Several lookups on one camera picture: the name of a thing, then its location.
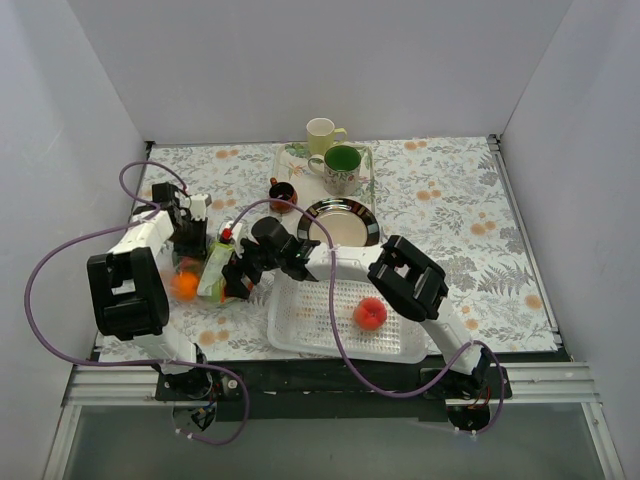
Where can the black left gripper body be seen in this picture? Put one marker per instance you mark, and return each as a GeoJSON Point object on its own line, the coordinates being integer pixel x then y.
{"type": "Point", "coordinates": [190, 240]}

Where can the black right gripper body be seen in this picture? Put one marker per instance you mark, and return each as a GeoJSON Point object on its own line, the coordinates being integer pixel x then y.
{"type": "Point", "coordinates": [248, 262]}

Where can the clear zip top bag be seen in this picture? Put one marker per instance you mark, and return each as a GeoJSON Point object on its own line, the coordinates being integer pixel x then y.
{"type": "Point", "coordinates": [168, 267]}

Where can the fake peach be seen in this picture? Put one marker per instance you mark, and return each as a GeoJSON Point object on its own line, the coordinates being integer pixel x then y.
{"type": "Point", "coordinates": [370, 314]}

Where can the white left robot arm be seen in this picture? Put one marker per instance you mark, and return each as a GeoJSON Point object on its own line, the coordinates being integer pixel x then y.
{"type": "Point", "coordinates": [129, 298]}

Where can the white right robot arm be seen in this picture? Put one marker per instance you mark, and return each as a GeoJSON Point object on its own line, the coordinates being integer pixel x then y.
{"type": "Point", "coordinates": [412, 284]}

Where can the fake orange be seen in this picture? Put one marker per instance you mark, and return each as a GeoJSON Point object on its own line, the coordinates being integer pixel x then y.
{"type": "Point", "coordinates": [184, 285]}

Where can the small orange black cup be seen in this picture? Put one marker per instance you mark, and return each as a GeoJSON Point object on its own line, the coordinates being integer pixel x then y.
{"type": "Point", "coordinates": [283, 196]}

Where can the white plastic basket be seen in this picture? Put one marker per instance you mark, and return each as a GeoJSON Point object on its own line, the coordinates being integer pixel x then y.
{"type": "Point", "coordinates": [299, 321]}

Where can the striped rim ceramic plate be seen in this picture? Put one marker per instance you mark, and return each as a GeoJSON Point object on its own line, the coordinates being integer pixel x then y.
{"type": "Point", "coordinates": [348, 222]}

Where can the floral serving tray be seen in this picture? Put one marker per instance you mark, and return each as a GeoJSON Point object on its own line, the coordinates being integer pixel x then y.
{"type": "Point", "coordinates": [291, 165]}

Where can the green interior floral mug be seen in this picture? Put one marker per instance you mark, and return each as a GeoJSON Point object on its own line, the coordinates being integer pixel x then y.
{"type": "Point", "coordinates": [339, 169]}

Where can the pale yellow mug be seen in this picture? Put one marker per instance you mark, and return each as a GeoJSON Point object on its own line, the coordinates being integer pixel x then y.
{"type": "Point", "coordinates": [322, 134]}

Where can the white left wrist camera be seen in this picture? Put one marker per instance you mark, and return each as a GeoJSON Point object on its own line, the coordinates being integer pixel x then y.
{"type": "Point", "coordinates": [198, 205]}

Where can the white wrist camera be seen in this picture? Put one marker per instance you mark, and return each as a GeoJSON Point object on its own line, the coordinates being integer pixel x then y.
{"type": "Point", "coordinates": [231, 234]}
{"type": "Point", "coordinates": [198, 205]}

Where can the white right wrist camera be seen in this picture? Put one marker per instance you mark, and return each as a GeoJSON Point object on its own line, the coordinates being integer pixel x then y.
{"type": "Point", "coordinates": [231, 234]}

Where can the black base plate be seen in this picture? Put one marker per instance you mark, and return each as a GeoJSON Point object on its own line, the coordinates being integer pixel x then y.
{"type": "Point", "coordinates": [327, 389]}

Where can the aluminium frame rail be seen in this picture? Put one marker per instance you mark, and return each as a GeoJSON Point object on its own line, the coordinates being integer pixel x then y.
{"type": "Point", "coordinates": [117, 386]}

